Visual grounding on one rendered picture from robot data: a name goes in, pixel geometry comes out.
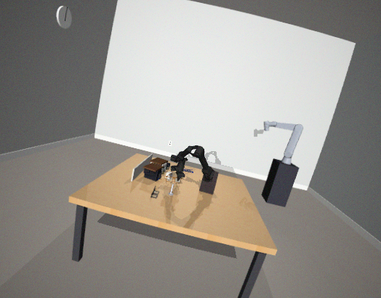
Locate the white flat panel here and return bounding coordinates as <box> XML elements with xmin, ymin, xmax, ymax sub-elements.
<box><xmin>131</xmin><ymin>154</ymin><xmax>153</xmax><ymax>182</ymax></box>

